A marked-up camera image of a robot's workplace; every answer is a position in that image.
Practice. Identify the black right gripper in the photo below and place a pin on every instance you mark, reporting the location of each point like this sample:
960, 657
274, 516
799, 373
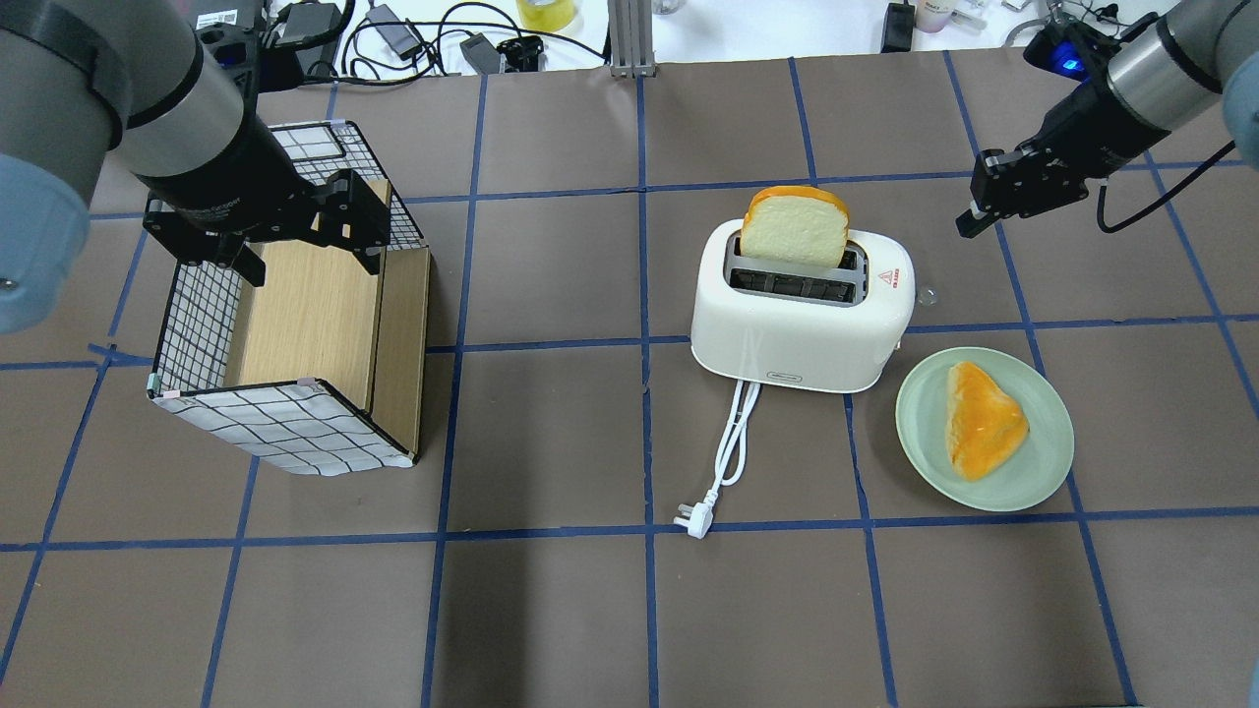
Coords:
1074, 125

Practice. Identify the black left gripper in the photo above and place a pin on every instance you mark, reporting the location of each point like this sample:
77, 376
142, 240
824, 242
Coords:
239, 167

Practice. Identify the white two-slot toaster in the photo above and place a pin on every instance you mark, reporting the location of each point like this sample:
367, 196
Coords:
812, 328

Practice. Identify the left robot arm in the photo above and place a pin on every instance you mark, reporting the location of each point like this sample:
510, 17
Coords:
178, 106

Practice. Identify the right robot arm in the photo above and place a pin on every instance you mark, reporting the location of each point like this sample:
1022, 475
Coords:
1131, 91

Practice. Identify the bread slice in toaster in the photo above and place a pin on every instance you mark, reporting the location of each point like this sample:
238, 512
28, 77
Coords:
804, 226

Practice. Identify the bread slice on plate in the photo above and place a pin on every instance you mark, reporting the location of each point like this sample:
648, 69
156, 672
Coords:
985, 426

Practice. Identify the light green plate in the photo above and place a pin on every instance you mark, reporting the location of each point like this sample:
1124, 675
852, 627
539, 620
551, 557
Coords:
1032, 474

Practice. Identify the grey power adapter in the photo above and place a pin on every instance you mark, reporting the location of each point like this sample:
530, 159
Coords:
398, 35

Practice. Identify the black power adapter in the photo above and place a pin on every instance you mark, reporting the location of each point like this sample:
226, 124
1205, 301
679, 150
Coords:
306, 24

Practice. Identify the yellow tape roll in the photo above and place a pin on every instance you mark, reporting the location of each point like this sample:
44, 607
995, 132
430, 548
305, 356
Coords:
549, 16

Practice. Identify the wire basket with wooden shelf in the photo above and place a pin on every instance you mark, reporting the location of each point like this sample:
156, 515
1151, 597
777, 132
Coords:
319, 371

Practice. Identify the aluminium frame post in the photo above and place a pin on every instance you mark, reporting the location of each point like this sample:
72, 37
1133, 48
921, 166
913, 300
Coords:
632, 53

